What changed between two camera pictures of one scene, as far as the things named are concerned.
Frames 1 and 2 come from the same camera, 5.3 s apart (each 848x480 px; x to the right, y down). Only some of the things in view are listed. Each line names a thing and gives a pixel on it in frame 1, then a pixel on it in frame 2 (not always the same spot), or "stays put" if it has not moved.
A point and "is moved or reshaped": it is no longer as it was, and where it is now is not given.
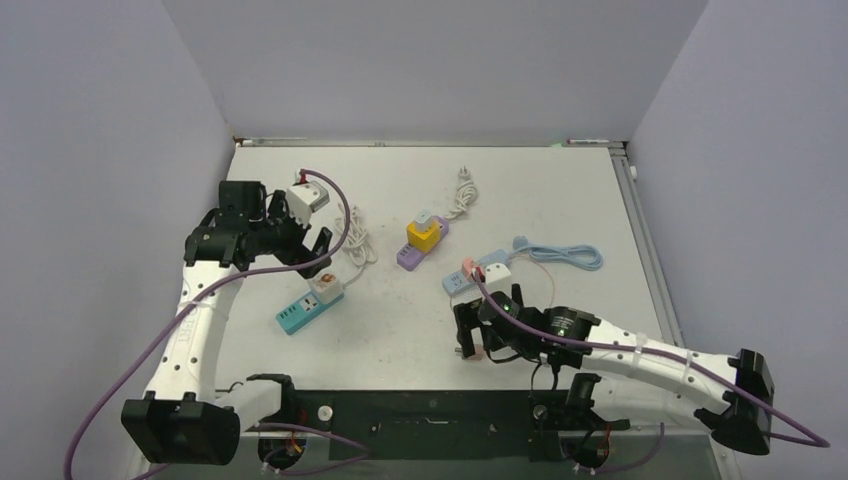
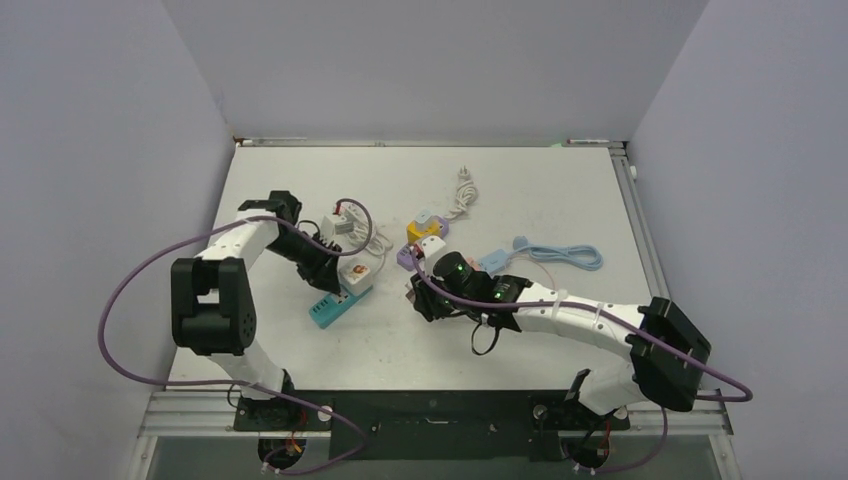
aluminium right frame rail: (623, 160) stays put
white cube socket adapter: (327, 286) is moved or reshaped
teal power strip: (296, 314) to (333, 305)
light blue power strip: (577, 255) stays put
